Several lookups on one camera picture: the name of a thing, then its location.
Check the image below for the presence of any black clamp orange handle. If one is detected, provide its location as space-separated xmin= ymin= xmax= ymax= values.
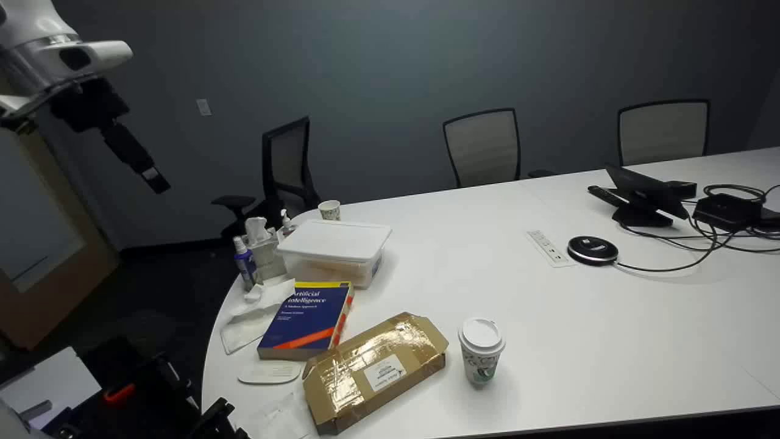
xmin=103 ymin=356 xmax=184 ymax=408

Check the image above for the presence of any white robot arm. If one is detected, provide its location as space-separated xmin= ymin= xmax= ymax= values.
xmin=0 ymin=0 xmax=170 ymax=192

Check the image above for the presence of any black conference phone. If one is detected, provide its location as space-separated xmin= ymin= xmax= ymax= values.
xmin=586 ymin=169 xmax=696 ymax=228

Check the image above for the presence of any white lidded coffee cup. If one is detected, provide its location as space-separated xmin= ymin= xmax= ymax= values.
xmin=458 ymin=318 xmax=506 ymax=389

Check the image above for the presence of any small paper cup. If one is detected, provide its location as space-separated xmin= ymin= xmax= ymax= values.
xmin=316 ymin=201 xmax=340 ymax=223

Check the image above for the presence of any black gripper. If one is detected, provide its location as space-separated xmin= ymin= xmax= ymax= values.
xmin=51 ymin=78 xmax=170 ymax=196

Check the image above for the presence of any blue and orange book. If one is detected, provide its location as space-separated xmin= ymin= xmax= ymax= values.
xmin=257 ymin=282 xmax=354 ymax=362

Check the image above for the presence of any grey office chair right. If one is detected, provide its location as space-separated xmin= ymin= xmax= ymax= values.
xmin=616 ymin=100 xmax=708 ymax=166

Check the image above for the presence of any white paper sheet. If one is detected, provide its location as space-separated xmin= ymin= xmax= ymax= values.
xmin=0 ymin=346 xmax=103 ymax=430

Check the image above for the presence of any black cable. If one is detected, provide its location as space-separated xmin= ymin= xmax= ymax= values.
xmin=612 ymin=180 xmax=780 ymax=277

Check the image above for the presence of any black mesh office chair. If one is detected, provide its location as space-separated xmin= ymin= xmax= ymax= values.
xmin=215 ymin=117 xmax=321 ymax=240

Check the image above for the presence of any grey office chair middle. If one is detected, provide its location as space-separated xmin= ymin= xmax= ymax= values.
xmin=443 ymin=108 xmax=522 ymax=189

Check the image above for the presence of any round black speaker puck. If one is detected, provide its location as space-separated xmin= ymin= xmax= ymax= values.
xmin=567 ymin=238 xmax=619 ymax=266

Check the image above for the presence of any black perforated mounting board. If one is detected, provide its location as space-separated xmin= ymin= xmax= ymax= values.
xmin=44 ymin=338 xmax=248 ymax=439

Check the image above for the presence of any grey patterned tissue box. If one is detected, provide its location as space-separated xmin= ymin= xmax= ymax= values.
xmin=243 ymin=218 xmax=284 ymax=283

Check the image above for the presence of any black power adapter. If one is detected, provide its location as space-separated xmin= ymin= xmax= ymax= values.
xmin=691 ymin=185 xmax=780 ymax=233

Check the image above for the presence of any wooden door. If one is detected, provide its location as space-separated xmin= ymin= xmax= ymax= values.
xmin=0 ymin=132 xmax=118 ymax=350

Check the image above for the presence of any white wall outlet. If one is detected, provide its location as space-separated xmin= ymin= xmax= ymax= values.
xmin=195 ymin=97 xmax=212 ymax=117

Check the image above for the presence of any blue spray bottle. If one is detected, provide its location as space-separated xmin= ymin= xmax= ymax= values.
xmin=234 ymin=238 xmax=255 ymax=294

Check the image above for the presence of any grey office chair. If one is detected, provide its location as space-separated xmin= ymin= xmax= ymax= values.
xmin=443 ymin=108 xmax=522 ymax=189
xmin=616 ymin=100 xmax=708 ymax=166

